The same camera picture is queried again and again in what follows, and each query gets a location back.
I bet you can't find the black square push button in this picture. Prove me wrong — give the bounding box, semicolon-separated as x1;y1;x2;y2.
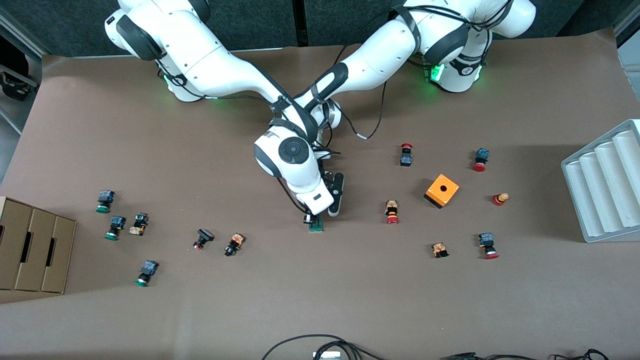
192;228;216;251

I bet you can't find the black beige contact block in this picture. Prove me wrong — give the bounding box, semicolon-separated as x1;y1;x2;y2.
128;212;150;237

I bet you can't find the green mushroom push button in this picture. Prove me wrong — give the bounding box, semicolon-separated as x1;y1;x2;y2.
134;259;160;288
95;189;116;215
103;215;127;242

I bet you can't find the brown cardboard box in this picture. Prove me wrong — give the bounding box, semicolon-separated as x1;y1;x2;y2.
0;196;77;295

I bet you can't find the grey ridged plastic tray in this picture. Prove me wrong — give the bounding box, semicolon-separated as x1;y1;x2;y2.
560;118;640;244

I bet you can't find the black table clamp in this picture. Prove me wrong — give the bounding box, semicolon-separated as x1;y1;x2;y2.
0;37;40;102

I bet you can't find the grey metal rack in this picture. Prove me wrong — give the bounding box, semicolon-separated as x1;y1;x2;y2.
614;12;640;76

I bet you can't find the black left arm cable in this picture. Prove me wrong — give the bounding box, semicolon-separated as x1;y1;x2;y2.
341;42;390;142

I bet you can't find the black orange selector switch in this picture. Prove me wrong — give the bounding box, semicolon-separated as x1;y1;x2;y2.
223;232;246;258

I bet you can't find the orange button enclosure box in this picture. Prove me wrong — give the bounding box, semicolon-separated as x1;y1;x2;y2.
423;173;460;210

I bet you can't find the thick black looped cable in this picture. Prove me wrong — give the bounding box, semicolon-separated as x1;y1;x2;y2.
261;333;388;360

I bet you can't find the black cable bundle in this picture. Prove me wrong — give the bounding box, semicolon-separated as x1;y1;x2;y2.
440;352;538;360
549;348;612;360

